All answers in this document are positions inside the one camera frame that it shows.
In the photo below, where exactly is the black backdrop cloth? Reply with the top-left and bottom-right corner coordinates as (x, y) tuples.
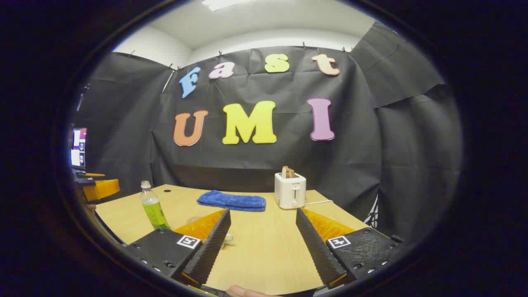
(72, 21), (462, 244)

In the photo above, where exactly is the computer monitor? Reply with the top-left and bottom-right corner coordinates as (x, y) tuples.
(70, 127), (88, 167)

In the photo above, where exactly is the ceiling light panel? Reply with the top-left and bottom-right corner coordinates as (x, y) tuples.
(201, 0), (254, 12)

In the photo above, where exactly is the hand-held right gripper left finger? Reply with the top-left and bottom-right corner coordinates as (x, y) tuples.
(124, 208), (232, 289)

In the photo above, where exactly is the blue folded towel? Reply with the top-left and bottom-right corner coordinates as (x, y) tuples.
(196, 190), (266, 212)

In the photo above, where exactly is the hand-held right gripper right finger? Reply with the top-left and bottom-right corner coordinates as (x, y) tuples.
(296, 207), (407, 288)

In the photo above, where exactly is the white metal stand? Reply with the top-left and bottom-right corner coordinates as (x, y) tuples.
(365, 194), (380, 229)

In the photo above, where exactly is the white toaster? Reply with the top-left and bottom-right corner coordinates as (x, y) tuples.
(274, 172), (307, 210)

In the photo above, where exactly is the green label water bottle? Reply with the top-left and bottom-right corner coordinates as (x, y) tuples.
(140, 180), (171, 231)

